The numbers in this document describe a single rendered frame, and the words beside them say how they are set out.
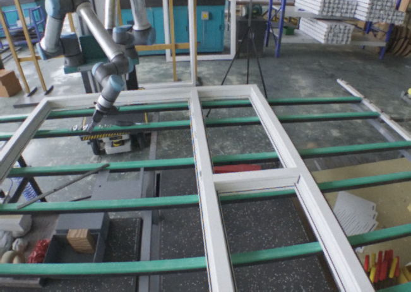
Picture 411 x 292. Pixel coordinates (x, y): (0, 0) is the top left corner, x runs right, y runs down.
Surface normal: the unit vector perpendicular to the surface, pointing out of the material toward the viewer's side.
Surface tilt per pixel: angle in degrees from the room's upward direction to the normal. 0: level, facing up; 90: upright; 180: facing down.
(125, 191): 0
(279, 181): 90
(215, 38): 90
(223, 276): 0
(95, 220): 0
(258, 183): 90
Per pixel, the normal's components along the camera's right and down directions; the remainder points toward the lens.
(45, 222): 0.00, -0.81
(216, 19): 0.11, 0.59
